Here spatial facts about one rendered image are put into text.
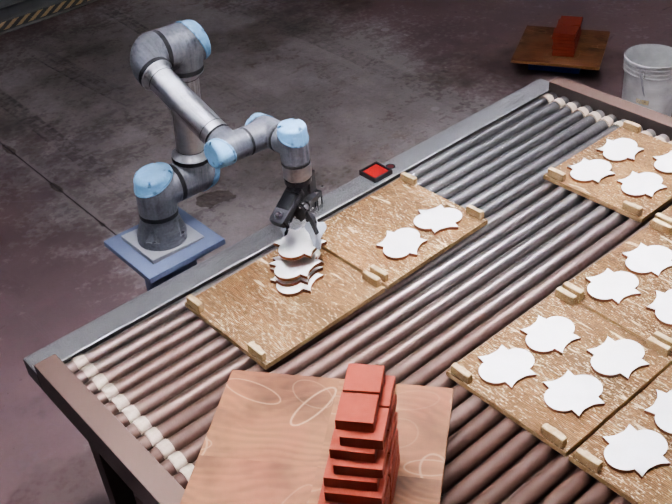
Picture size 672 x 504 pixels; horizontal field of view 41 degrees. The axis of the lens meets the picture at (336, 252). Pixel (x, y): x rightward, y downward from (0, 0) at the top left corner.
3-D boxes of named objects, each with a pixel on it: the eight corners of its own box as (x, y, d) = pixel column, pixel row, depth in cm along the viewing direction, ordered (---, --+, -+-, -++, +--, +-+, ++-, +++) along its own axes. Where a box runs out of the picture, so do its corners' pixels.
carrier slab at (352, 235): (303, 238, 265) (302, 233, 264) (401, 180, 286) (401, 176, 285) (387, 290, 244) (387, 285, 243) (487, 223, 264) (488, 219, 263)
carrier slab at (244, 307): (185, 306, 244) (184, 302, 243) (301, 239, 265) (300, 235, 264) (265, 370, 222) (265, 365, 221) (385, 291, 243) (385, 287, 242)
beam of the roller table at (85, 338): (28, 374, 237) (21, 358, 233) (538, 92, 339) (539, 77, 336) (43, 391, 231) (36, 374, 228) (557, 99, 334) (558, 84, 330)
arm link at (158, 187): (130, 210, 272) (122, 170, 265) (167, 193, 280) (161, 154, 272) (152, 225, 265) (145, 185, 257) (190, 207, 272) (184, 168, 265)
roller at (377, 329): (158, 473, 205) (154, 459, 202) (656, 143, 301) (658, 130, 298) (170, 486, 202) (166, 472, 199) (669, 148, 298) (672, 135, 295)
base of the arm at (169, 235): (130, 234, 280) (124, 206, 274) (175, 218, 286) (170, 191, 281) (149, 257, 269) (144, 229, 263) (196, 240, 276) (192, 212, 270)
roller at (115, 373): (83, 394, 227) (78, 380, 224) (570, 110, 323) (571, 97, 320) (93, 404, 224) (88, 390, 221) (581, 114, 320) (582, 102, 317)
